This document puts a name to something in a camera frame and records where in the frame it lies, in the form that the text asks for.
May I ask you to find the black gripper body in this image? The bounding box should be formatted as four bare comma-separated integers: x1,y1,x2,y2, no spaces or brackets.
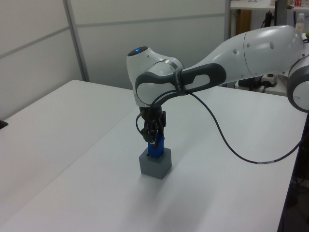
139,105,168,128

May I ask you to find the blue block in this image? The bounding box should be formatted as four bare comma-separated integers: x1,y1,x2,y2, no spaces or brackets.
147,136,166,159

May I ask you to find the grey hollow cuboid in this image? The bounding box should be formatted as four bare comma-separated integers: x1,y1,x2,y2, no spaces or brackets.
139,147,173,181

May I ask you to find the wooden cabinet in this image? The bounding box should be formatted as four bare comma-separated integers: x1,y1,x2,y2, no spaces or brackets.
235,9,252,37

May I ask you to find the grey metal column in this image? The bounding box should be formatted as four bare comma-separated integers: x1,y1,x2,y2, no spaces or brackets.
275,0,288,27

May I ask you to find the clear plastic bottle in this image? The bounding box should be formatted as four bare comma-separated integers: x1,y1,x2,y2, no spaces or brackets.
297,13,306,32

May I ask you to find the black cable strap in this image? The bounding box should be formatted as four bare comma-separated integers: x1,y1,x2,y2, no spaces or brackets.
171,69,190,96

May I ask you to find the black hanging cable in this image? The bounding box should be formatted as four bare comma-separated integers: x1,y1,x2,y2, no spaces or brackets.
134,89,309,165

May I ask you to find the aluminium partition post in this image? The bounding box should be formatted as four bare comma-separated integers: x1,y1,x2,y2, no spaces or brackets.
224,0,233,42

